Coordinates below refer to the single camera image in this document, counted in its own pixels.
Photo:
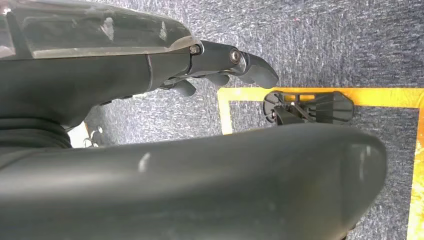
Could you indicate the black robot foot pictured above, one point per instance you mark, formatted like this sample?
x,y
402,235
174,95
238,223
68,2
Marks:
x,y
326,107

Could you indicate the white flat object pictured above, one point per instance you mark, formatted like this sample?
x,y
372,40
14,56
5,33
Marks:
x,y
76,136

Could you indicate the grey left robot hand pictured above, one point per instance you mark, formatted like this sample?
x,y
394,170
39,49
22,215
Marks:
x,y
99,73

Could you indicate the ribbed grey left arm sleeve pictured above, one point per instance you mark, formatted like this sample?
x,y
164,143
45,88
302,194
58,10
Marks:
x,y
30,134

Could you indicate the dark grey robot leg shell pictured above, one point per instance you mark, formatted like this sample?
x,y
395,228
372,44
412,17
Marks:
x,y
198,185

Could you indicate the yellow floor tape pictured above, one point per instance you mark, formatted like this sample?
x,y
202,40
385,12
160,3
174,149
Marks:
x,y
381,96

